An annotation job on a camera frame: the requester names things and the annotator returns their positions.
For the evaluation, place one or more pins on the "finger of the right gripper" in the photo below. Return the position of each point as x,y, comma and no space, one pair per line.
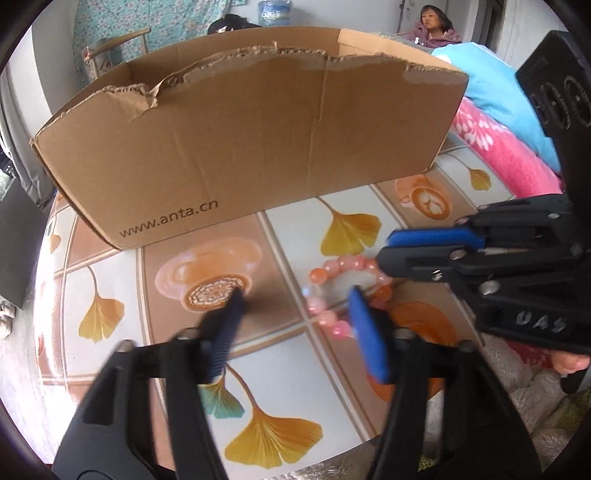
419,263
436,237

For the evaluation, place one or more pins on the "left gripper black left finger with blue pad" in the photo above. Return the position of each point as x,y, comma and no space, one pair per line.
111,435

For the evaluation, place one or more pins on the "brown cardboard box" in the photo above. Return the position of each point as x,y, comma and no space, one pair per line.
223,126

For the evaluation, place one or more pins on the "right hand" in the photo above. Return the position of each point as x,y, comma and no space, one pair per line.
566,363

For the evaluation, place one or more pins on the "pink floral blanket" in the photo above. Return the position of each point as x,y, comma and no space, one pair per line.
512,161

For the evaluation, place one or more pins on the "patterned tablecloth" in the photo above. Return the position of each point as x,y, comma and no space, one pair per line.
295,399

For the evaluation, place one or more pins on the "light blue pillow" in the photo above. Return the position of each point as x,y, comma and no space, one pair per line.
493,87

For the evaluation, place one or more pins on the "seated woman in purple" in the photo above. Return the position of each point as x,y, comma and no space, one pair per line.
433,30

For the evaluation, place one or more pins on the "grey board panel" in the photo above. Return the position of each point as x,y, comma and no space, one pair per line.
22,227

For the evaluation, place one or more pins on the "blue water jug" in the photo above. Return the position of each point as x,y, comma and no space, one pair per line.
274,13

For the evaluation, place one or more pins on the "black haired person in white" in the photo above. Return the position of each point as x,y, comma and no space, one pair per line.
229,22

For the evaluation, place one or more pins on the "wooden chair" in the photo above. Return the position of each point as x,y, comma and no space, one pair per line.
99,57

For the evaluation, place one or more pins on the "floral teal curtain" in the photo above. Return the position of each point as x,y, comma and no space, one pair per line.
169,22

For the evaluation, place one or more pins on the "black camera box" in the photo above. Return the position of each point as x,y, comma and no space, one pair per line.
556,80

